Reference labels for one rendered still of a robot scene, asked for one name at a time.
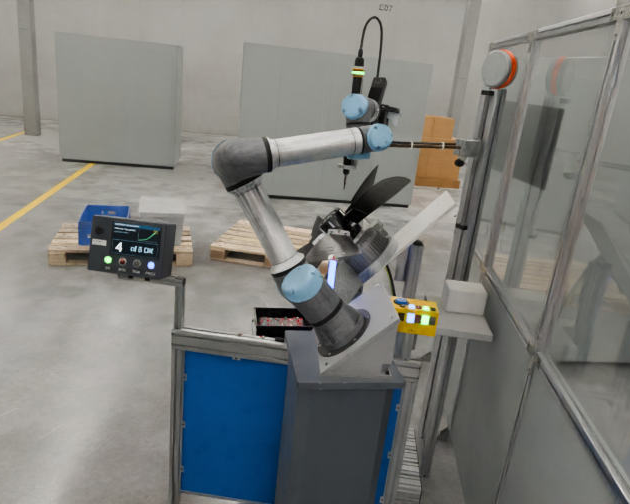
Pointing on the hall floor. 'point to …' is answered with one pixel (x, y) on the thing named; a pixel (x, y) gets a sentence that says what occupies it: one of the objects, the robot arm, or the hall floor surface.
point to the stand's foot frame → (410, 473)
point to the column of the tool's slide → (463, 248)
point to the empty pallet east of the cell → (242, 241)
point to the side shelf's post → (438, 405)
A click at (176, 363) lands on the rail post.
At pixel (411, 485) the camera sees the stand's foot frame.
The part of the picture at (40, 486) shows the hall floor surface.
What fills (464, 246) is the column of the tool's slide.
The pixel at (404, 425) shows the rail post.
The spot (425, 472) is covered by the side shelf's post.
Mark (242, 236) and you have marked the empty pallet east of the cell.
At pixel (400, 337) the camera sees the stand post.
